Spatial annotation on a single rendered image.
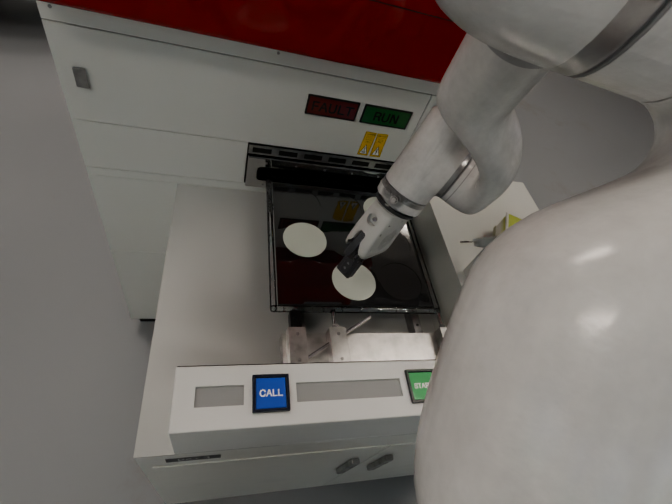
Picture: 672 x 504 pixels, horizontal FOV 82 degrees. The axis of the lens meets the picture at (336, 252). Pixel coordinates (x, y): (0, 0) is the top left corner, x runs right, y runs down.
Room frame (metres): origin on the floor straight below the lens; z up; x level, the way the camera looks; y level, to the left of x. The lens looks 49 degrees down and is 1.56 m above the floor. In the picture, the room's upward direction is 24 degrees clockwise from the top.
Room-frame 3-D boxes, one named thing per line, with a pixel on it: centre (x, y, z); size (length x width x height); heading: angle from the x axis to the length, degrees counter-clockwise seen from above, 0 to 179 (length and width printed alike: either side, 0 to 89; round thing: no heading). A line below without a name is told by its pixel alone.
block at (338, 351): (0.35, -0.08, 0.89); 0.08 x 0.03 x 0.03; 26
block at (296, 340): (0.32, -0.01, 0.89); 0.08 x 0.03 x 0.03; 26
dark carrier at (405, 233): (0.62, -0.02, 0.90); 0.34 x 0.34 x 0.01; 26
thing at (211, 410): (0.26, -0.12, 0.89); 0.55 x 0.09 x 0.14; 116
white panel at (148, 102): (0.73, 0.26, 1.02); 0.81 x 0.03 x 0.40; 116
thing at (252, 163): (0.80, 0.09, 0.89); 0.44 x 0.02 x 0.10; 116
